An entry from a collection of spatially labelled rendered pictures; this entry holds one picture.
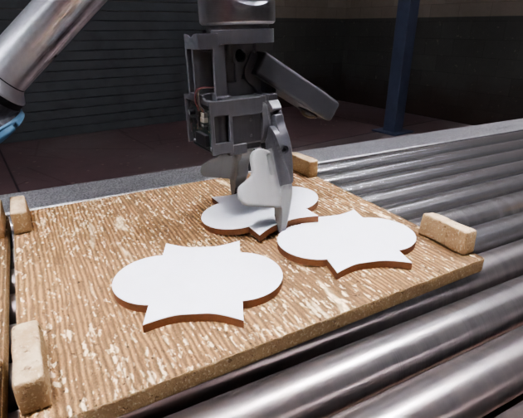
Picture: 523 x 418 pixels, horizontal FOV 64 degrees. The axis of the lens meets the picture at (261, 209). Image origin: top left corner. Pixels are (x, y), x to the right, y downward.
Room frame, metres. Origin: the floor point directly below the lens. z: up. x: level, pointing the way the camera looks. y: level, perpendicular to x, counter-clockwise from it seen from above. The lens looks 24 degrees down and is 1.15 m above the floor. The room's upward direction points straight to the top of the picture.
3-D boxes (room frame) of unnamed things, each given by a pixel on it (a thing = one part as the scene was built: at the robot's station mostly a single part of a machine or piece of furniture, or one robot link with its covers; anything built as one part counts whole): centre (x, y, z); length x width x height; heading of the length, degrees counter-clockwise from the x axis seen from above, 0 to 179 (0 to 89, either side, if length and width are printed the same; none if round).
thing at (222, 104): (0.45, 0.03, 1.08); 0.09 x 0.08 x 0.12; 119
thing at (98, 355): (0.42, 0.04, 0.93); 0.41 x 0.35 x 0.02; 119
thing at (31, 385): (0.21, 0.15, 0.95); 0.06 x 0.02 x 0.03; 29
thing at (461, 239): (0.39, -0.19, 0.95); 0.06 x 0.02 x 0.03; 29
